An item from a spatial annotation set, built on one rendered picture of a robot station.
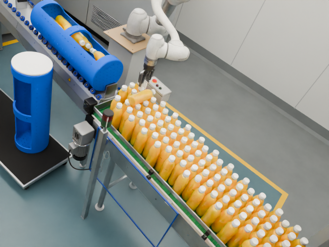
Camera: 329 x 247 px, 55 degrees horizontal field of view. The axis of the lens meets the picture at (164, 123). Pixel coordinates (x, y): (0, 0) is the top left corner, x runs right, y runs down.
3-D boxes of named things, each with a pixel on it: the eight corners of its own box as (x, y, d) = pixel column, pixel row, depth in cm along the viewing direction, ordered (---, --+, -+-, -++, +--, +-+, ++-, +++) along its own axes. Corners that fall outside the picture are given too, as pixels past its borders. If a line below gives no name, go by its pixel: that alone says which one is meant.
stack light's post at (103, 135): (84, 213, 269) (105, 127, 195) (87, 217, 267) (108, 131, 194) (80, 216, 266) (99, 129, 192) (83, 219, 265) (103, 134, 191)
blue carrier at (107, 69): (62, 24, 283) (59, -5, 261) (122, 82, 251) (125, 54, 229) (32, 34, 268) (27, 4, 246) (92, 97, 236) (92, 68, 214)
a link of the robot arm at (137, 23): (125, 25, 297) (130, 3, 282) (144, 29, 302) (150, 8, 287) (125, 34, 286) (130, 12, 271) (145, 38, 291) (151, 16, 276)
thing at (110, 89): (112, 93, 245) (115, 81, 237) (114, 95, 245) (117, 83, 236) (102, 97, 239) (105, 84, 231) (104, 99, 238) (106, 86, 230)
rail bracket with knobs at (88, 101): (92, 105, 234) (94, 95, 227) (98, 111, 231) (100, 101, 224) (81, 110, 227) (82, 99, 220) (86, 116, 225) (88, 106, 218)
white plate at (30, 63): (25, 46, 237) (25, 48, 237) (2, 64, 216) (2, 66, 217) (59, 60, 237) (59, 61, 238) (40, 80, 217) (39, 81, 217)
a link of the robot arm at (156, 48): (144, 59, 206) (163, 62, 209) (151, 38, 195) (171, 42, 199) (144, 49, 213) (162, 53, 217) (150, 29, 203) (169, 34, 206)
